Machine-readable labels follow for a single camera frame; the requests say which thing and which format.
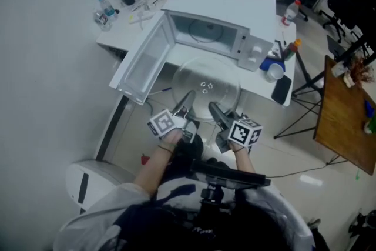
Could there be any red-capped plastic bottle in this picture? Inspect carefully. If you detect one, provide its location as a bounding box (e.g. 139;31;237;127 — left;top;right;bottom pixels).
281;0;302;26

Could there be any white rounded appliance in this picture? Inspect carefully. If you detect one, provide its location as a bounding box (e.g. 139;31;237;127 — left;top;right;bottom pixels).
65;159;136;215

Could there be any white cup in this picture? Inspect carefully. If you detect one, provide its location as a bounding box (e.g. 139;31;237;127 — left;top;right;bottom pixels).
265;63;286;84

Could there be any clear glass turntable plate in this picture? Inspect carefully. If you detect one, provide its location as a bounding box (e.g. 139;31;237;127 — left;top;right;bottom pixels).
171;55;242;122

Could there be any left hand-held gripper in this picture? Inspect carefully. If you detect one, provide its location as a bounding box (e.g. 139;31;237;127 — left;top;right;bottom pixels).
147;90;201;144

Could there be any black smartphone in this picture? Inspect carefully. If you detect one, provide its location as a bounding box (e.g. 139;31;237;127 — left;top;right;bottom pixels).
271;75;293;106

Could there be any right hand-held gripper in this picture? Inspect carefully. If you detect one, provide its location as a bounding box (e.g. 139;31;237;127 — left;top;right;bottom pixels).
208;102;264;154

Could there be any black chest-mounted device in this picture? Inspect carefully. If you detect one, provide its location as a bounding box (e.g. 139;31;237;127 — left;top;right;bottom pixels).
189;159;271;210

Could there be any green toy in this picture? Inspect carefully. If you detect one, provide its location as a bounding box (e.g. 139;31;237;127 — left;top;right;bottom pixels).
364;114;376;135

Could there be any blue toy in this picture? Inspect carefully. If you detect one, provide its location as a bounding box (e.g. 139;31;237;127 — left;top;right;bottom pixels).
364;99;374;119

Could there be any clear bottle with dark label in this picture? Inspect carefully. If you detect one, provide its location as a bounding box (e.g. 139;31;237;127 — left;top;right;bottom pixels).
93;8;113;32

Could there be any white microwave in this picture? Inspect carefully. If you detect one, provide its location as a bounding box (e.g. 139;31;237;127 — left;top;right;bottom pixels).
109;0;277;106

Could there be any black floor cable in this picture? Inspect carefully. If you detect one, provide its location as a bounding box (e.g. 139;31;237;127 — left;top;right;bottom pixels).
266;159;348;179

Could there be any person's left forearm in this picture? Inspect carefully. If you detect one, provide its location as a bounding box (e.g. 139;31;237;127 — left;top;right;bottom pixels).
133;129;184;198

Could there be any small white jar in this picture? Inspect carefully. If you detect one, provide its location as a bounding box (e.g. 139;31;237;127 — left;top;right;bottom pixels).
331;61;346;78

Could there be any orange-capped sauce bottle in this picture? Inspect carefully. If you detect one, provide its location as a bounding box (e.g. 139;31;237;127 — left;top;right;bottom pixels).
283;39;303;62

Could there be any brown wooden table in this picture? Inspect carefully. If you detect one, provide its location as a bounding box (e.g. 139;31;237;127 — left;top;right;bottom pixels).
313;55;376;177

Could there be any microwave roller ring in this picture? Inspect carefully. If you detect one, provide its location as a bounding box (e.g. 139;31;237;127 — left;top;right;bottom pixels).
187;19;226;43

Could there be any person's white jacket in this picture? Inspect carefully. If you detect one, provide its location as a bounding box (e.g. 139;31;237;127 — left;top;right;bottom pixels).
52;176;315;251

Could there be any blue cloth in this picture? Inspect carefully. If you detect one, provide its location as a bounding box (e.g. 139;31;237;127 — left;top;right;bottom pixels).
259;55;286;72

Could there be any person's right forearm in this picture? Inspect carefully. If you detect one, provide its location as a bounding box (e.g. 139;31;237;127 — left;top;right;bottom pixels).
229;140;257;176

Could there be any brown dried plant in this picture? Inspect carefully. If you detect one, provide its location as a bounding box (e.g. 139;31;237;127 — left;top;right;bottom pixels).
347;56;374;83

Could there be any blue-tipped pen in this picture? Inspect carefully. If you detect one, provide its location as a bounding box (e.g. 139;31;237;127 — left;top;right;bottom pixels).
149;87;173;96

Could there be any black tripod stand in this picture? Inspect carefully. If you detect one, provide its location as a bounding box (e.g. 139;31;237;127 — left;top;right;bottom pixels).
273;49;327;140

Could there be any blue-capped water bottle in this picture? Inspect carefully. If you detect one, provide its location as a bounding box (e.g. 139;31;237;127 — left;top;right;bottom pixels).
97;0;119;24

